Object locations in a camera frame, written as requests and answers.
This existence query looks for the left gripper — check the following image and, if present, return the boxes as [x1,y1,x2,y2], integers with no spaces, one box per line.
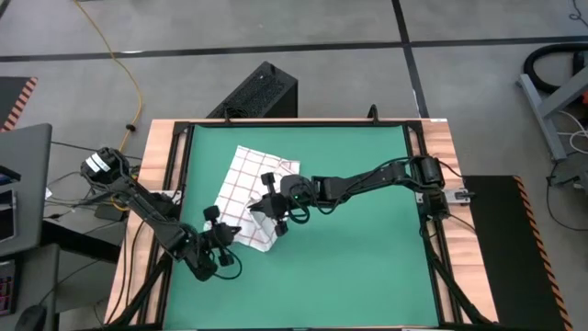
[197,205,243,268]

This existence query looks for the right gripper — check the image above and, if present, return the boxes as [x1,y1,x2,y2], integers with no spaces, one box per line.
[247,172,321,238]

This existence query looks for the white towel red checks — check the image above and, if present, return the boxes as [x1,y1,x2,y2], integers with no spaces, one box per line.
[203,145,301,254]

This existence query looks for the green table mat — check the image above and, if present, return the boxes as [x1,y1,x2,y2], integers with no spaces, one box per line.
[164,124,441,330]

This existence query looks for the black computer tower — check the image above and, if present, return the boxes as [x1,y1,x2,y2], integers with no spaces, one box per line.
[206,61,300,120]

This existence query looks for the black power adapter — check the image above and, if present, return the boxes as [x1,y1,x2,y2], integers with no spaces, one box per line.
[94,204,126,223]

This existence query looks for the grey desk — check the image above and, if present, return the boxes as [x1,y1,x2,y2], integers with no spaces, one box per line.
[0,243,62,331]
[0,122,53,257]

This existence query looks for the black computer mouse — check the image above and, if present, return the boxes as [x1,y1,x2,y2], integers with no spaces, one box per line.
[15,303,48,331]

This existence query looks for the computer keyboard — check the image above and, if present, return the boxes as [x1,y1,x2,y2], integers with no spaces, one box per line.
[0,259,19,317]

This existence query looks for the black hazard-striped floor mat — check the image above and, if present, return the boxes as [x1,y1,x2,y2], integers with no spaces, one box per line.
[461,174,574,331]
[0,75,40,133]

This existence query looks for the grey metal stand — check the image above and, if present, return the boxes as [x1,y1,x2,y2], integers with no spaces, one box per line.
[516,63,588,162]

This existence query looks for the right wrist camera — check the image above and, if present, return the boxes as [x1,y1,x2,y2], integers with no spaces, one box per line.
[278,174,308,203]

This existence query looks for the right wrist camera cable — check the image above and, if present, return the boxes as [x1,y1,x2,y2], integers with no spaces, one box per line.
[285,181,341,226]

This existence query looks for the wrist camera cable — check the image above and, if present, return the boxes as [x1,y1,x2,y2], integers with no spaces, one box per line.
[285,181,341,226]
[213,247,243,280]

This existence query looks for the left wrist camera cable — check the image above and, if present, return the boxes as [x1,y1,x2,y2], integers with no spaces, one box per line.
[213,247,243,280]

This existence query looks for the black table frame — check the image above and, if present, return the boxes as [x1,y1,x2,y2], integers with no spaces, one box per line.
[106,117,500,331]

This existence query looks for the grey metal bracket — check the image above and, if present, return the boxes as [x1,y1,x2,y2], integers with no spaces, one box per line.
[442,187,475,204]

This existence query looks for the yellow floor cable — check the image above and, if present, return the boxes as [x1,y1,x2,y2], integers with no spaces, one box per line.
[72,0,144,153]

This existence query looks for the black floor cable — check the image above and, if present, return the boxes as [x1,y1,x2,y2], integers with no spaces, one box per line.
[545,160,588,233]

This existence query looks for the black vacuum hose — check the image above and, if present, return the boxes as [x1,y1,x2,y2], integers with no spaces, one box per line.
[523,42,588,96]

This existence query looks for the white floor cable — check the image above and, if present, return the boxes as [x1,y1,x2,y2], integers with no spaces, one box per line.
[557,109,588,155]

